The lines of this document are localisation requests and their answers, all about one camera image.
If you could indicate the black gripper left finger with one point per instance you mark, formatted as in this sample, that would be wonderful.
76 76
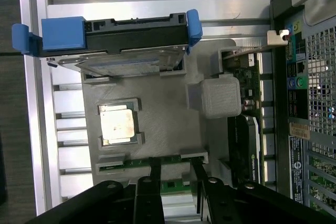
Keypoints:
147 203

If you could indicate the hard disk in blue caddy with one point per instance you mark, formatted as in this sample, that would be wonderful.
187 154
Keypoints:
131 35

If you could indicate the grey parts rack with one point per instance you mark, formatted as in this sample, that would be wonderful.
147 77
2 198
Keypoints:
162 119

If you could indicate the graphics card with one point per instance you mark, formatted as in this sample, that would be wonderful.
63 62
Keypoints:
244 140

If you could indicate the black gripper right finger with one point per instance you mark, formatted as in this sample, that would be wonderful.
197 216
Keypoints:
220 205

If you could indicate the black open PC case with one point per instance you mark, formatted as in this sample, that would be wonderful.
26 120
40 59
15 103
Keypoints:
278 103

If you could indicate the silver CPU chip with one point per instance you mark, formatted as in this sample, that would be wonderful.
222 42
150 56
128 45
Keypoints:
116 127

